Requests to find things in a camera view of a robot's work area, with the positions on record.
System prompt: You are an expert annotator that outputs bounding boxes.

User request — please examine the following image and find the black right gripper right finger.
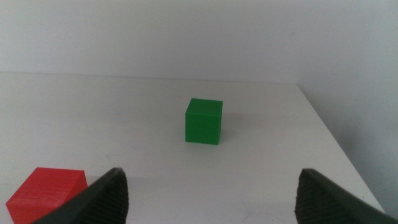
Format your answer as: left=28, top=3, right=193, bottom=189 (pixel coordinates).
left=294, top=168, right=398, bottom=224

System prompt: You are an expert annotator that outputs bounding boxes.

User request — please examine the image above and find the green cube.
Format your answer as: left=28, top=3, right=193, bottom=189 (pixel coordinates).
left=185, top=98, right=224, bottom=146

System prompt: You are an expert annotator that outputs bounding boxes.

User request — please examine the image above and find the red cube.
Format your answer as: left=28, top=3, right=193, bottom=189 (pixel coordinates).
left=5, top=167, right=88, bottom=224

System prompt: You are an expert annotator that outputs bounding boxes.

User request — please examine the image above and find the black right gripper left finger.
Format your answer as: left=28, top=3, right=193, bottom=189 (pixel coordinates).
left=32, top=167, right=129, bottom=224

